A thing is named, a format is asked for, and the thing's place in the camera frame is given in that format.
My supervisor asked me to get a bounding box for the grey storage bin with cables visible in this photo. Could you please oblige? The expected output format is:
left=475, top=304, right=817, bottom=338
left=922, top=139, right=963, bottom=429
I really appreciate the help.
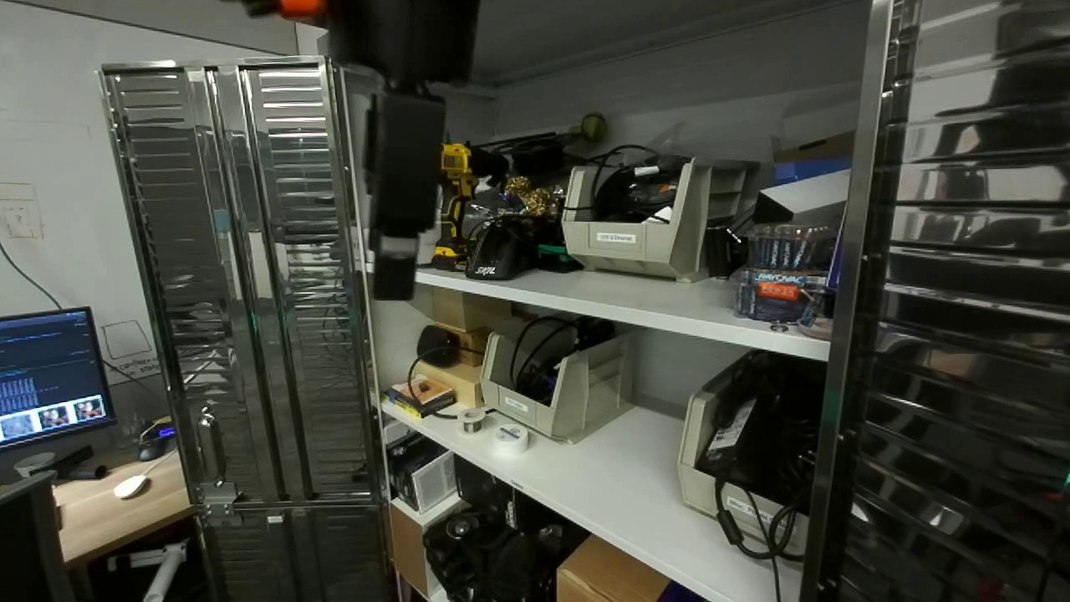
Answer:
left=478, top=316, right=637, bottom=446

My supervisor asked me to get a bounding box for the olive round knob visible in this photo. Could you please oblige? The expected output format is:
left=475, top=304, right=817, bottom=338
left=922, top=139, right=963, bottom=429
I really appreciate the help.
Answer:
left=576, top=107, right=611, bottom=143

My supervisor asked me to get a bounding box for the wooden desk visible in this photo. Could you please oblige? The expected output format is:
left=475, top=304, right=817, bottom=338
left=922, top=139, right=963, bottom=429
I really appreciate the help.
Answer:
left=48, top=443, right=199, bottom=576

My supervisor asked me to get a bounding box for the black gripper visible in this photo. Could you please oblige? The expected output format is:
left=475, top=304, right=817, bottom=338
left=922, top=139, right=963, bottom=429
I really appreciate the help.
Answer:
left=369, top=86, right=451, bottom=304

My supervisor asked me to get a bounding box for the white computer mouse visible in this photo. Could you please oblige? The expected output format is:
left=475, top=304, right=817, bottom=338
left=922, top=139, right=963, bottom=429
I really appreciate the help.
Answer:
left=107, top=473, right=152, bottom=507

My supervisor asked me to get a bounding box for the orange yellow book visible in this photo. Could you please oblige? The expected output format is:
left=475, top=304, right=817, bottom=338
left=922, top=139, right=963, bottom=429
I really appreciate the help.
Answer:
left=382, top=383, right=460, bottom=424

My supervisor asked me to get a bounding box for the yellow black cordless drill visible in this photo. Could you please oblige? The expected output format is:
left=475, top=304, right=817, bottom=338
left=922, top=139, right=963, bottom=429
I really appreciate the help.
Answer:
left=428, top=142, right=485, bottom=271

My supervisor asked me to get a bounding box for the black battery charger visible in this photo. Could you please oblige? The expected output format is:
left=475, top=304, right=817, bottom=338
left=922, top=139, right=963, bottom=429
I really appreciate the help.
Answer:
left=457, top=216, right=541, bottom=284

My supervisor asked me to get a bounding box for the black gear pile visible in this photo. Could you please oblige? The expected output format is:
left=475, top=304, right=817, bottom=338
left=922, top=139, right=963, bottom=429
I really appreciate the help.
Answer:
left=418, top=464, right=589, bottom=602

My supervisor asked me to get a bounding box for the clear plastic parts case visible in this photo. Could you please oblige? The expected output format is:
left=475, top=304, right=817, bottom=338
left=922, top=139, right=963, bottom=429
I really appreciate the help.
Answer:
left=732, top=219, right=844, bottom=336

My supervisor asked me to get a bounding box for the white black small box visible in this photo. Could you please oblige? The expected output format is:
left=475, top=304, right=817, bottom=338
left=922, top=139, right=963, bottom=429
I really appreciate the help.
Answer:
left=384, top=431, right=460, bottom=521

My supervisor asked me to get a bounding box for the small grey tape roll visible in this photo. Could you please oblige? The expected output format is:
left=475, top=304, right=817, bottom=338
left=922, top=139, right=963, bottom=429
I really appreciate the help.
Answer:
left=453, top=404, right=496, bottom=437

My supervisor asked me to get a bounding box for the light wooden box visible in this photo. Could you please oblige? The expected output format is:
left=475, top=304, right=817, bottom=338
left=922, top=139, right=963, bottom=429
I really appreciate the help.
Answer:
left=411, top=355, right=488, bottom=414

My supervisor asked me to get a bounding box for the steel tray rack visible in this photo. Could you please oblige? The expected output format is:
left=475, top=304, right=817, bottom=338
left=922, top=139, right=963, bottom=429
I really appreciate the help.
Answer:
left=101, top=60, right=389, bottom=602
left=799, top=0, right=1070, bottom=602

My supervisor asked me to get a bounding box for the grey storage bin with black gear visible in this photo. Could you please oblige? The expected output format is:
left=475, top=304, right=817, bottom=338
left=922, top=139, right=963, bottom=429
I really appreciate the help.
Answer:
left=672, top=352, right=830, bottom=561

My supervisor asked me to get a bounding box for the small plain cardboard box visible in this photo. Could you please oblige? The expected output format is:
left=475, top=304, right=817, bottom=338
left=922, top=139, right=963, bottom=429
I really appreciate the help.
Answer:
left=423, top=288, right=518, bottom=336

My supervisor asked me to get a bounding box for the black cable bundle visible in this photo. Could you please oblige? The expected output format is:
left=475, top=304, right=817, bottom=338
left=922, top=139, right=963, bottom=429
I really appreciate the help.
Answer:
left=710, top=443, right=813, bottom=602

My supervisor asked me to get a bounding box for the black round case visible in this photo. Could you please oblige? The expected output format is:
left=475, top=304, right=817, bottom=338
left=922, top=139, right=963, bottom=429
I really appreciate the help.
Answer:
left=414, top=320, right=468, bottom=371

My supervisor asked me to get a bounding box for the computer monitor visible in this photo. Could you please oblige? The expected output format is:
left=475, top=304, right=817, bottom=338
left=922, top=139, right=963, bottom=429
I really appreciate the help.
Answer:
left=0, top=304, right=121, bottom=456

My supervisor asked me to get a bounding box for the white metal shelf unit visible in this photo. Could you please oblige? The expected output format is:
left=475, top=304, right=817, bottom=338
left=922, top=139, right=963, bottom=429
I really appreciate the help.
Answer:
left=331, top=0, right=890, bottom=602

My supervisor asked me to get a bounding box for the grey storage bin with tools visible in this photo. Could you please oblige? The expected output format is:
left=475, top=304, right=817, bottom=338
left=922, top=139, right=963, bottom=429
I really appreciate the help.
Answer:
left=559, top=154, right=719, bottom=284

